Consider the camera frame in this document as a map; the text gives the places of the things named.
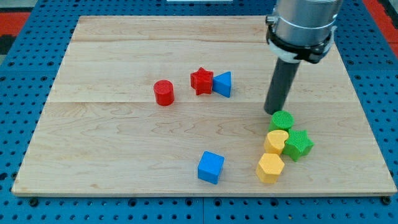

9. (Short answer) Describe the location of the blue triangle block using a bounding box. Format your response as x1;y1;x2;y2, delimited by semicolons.
212;71;232;98

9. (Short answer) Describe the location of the red cylinder block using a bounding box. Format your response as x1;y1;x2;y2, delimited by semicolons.
154;80;174;106

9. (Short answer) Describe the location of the light wooden board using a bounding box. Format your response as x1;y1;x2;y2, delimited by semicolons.
12;16;397;197

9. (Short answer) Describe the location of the blue cube block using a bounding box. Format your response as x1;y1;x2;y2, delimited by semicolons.
197;151;224;184

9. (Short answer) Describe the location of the yellow heart block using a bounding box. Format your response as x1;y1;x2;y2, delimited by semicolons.
264;130;289;155

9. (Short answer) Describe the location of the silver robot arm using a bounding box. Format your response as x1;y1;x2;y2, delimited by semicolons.
266;0;343;63

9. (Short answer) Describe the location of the red star block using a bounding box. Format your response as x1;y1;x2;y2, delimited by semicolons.
190;67;214;95

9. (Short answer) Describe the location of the yellow hexagon block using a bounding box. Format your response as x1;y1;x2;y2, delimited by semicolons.
256;153;285;184

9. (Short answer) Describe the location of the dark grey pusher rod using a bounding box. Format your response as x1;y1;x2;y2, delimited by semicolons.
264;58;300;115

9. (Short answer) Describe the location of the green star block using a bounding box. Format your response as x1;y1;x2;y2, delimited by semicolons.
282;129;315;162

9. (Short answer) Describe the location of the green cylinder block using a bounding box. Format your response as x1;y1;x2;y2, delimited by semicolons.
269;111;295;131

